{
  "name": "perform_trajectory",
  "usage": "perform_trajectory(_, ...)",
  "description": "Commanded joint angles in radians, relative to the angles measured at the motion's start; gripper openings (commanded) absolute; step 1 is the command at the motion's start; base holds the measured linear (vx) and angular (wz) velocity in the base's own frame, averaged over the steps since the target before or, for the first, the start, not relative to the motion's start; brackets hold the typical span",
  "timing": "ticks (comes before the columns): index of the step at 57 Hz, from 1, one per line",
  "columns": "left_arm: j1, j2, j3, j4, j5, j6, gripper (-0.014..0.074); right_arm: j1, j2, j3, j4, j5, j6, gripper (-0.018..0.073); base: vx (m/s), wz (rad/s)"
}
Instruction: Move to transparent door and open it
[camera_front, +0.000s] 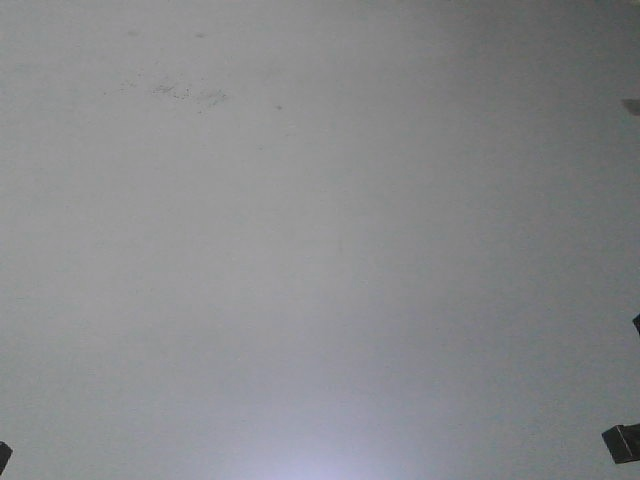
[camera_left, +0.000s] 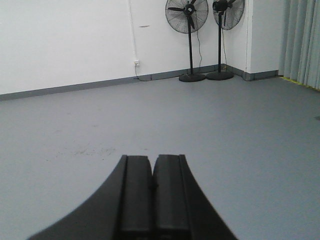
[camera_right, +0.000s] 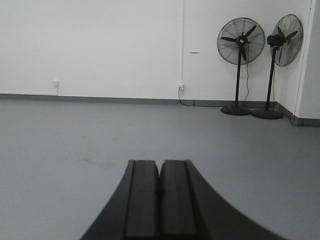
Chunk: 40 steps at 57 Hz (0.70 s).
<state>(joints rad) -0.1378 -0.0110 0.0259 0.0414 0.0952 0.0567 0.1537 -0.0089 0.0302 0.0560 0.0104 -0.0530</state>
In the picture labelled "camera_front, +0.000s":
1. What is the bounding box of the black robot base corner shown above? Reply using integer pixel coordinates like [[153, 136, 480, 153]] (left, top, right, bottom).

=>
[[0, 441, 13, 475], [601, 424, 640, 464]]

